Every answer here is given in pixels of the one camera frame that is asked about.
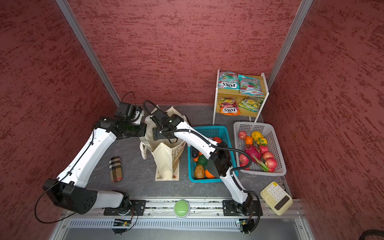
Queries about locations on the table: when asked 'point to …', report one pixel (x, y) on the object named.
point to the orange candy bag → (229, 106)
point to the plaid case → (115, 169)
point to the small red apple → (242, 135)
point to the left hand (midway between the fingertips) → (143, 134)
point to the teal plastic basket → (225, 132)
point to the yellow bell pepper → (256, 135)
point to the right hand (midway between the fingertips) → (163, 136)
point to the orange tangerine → (208, 175)
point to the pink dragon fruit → (255, 154)
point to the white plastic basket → (273, 145)
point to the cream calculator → (275, 198)
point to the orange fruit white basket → (248, 140)
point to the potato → (199, 172)
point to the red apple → (271, 163)
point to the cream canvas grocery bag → (166, 153)
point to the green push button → (182, 208)
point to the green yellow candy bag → (252, 103)
